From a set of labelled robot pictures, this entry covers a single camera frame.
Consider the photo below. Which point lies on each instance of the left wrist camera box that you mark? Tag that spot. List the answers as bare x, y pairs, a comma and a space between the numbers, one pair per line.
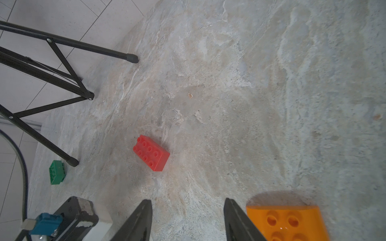
77, 219

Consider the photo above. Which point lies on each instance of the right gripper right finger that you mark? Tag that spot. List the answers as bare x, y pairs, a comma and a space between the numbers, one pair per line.
238, 225

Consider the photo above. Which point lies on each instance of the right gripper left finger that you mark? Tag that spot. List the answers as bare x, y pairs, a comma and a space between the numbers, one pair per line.
138, 226

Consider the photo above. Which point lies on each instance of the orange curved lego brick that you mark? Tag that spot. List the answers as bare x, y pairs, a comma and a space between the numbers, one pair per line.
289, 223

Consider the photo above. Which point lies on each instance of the dark green lego brick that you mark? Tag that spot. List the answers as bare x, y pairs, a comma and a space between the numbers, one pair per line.
56, 172

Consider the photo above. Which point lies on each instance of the black perforated music stand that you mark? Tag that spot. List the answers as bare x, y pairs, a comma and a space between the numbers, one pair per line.
68, 80

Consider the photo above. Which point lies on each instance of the red lego brick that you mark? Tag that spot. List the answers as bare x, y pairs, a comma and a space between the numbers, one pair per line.
152, 154

